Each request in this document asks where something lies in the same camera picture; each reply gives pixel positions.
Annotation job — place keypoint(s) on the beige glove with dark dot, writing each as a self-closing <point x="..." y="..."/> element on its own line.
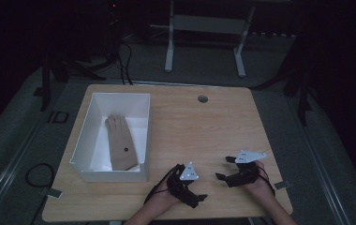
<point x="120" y="140"/>

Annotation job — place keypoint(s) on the white desk frame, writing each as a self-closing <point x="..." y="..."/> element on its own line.
<point x="207" y="24"/>

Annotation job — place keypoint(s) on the black metal stand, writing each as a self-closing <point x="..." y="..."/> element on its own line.
<point x="45" y="84"/>
<point x="304" y="93"/>

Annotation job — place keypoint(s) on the person's left hand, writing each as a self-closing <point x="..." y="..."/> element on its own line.
<point x="163" y="198"/>

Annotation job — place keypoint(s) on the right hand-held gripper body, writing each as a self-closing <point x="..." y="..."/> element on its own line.
<point x="244" y="176"/>

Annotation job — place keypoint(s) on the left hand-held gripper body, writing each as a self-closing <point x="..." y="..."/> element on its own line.
<point x="189" y="173"/>

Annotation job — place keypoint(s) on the person's right hand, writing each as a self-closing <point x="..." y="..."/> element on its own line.
<point x="262" y="184"/>

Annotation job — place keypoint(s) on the grey table grommet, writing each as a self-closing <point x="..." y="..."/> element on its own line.
<point x="202" y="99"/>

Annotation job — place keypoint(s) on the grey tape piece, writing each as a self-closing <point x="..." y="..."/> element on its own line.
<point x="283" y="184"/>
<point x="52" y="192"/>

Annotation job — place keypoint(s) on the white rectangular box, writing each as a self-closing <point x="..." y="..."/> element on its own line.
<point x="141" y="106"/>

